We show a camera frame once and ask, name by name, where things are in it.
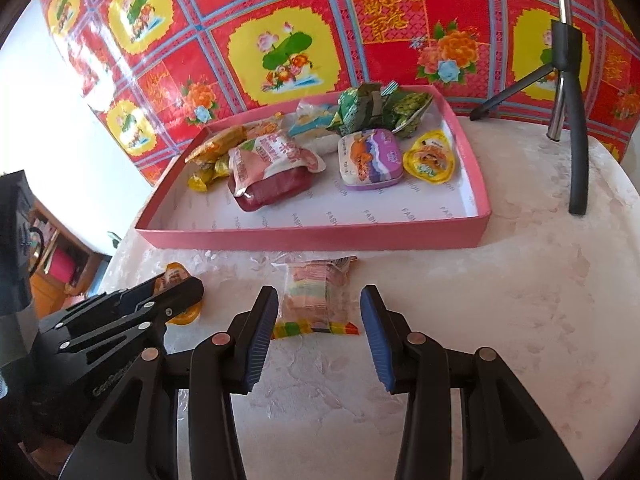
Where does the pink snack packet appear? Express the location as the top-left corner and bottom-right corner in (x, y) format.
(227, 130), (327, 212)

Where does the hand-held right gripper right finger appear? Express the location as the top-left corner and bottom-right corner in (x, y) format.
(360, 284), (585, 480)

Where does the pink cardboard box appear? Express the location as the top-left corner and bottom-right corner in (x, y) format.
(134, 85), (493, 250)

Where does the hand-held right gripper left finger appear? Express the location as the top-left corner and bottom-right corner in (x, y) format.
(60, 285), (280, 480)

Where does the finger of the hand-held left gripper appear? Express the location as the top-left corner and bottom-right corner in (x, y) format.
(57, 320), (168, 367)
(37, 276), (205, 333)

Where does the white floral tablecloth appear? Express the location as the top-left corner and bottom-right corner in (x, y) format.
(97, 120), (640, 480)

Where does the large rice cracker packet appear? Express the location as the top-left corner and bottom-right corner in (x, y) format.
(185, 112), (286, 166)

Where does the wooden shelf cabinet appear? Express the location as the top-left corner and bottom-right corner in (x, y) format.
(27, 197), (113, 321)

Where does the black tripod stand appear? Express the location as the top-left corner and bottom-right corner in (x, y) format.
(469, 0), (588, 216)

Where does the rainbow striped snack packet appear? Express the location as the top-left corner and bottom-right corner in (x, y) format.
(272, 256), (361, 340)

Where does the purple lidded pudding cup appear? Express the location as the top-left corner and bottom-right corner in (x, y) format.
(337, 128), (405, 192)

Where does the yellow jelly cup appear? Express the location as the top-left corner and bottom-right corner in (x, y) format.
(402, 130), (458, 183)

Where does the clear blue candy packet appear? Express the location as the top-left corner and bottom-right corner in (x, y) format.
(287, 99), (346, 156)

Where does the dark green snack packet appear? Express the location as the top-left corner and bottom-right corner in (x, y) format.
(332, 82), (386, 136)

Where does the red floral wall cloth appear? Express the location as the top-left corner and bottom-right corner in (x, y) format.
(37, 0), (640, 188)

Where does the orange jelly cup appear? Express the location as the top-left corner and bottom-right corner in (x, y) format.
(152, 262), (203, 326)

